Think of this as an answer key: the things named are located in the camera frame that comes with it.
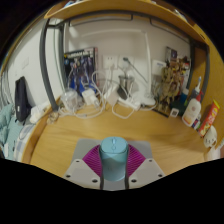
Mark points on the white power strip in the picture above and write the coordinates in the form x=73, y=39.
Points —
x=130, y=103

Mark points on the red chips can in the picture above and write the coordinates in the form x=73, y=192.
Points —
x=209, y=118

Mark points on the blue bottle with white nozzle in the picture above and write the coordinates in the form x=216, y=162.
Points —
x=196, y=87

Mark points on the white lotion pump bottle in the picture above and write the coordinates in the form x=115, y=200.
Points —
x=191, y=111

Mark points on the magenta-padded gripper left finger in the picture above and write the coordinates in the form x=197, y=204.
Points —
x=80, y=171

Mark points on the white wall box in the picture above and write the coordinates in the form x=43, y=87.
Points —
x=158, y=67

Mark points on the clear plastic jar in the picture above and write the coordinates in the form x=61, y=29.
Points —
x=69, y=99

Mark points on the small white desk clock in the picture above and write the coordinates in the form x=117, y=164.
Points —
x=174, y=112

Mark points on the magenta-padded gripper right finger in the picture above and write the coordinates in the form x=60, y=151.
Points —
x=148, y=171

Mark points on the grey mouse pad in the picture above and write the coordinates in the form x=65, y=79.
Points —
x=85, y=146

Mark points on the blue model kit box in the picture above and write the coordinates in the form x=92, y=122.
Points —
x=80, y=68

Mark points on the dark green box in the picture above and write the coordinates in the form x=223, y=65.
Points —
x=180, y=105

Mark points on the teal bedding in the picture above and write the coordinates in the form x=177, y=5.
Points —
x=8, y=128

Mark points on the black bag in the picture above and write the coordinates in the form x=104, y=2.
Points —
x=22, y=100

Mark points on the tree creature figure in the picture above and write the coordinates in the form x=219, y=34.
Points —
x=169, y=86

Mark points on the steel cup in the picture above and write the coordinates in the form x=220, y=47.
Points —
x=126, y=82

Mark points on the light blue computer mouse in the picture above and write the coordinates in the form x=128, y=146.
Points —
x=114, y=160

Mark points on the white charger block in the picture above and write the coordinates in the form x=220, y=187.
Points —
x=88, y=96

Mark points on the blue and white box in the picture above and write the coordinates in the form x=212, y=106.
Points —
x=197, y=122

